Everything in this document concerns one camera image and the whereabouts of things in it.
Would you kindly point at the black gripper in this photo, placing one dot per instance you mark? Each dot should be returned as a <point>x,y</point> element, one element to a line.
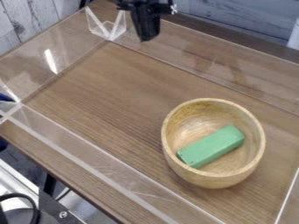
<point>154,7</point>

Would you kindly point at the green rectangular block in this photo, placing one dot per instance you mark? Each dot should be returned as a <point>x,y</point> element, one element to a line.
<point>210,148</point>

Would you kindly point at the light wooden bowl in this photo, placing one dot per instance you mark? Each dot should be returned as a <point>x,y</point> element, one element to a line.
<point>191,121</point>

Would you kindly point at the blue object at left edge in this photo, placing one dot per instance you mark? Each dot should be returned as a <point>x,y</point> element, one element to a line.
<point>6,98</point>

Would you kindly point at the black table leg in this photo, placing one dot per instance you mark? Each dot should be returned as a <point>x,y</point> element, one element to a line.
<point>50,185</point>

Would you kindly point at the clear acrylic corner bracket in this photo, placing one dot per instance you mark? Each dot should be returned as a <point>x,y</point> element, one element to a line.
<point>106,29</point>

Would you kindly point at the clear acrylic tray wall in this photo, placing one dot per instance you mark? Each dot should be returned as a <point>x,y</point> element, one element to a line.
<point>91,99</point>

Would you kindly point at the black metal bracket with screw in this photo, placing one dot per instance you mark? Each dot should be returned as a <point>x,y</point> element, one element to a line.
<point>54,213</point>

